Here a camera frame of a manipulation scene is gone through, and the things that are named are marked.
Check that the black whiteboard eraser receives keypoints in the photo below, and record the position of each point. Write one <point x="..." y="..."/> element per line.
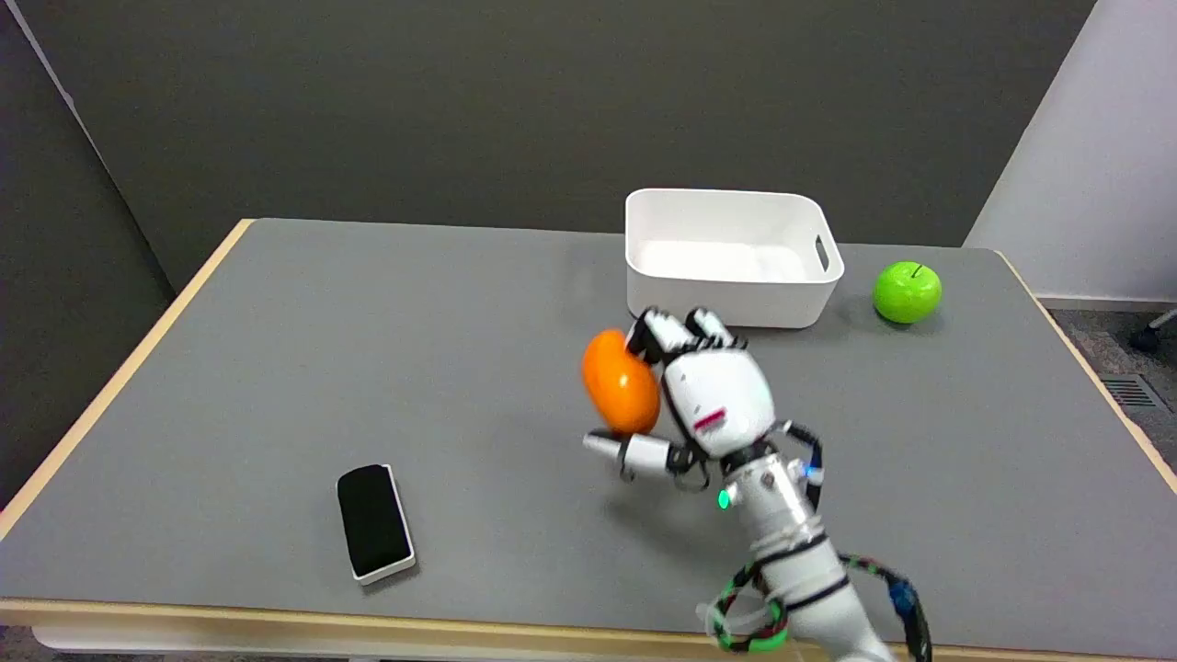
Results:
<point x="374" y="520"/>

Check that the white plastic storage box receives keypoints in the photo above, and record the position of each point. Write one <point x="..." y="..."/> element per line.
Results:
<point x="728" y="259"/>

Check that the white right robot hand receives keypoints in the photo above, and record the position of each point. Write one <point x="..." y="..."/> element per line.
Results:
<point x="719" y="391"/>

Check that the orange mango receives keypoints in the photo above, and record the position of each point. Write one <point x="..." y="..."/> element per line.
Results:
<point x="621" y="383"/>

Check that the green apple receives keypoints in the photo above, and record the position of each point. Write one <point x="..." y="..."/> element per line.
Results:
<point x="907" y="291"/>

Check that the floor vent grille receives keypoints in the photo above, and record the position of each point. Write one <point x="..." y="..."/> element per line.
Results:
<point x="1133" y="393"/>

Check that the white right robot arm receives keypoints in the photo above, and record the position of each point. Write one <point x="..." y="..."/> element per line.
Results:
<point x="796" y="552"/>

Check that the office chair caster base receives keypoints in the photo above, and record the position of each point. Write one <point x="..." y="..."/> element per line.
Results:
<point x="1153" y="335"/>

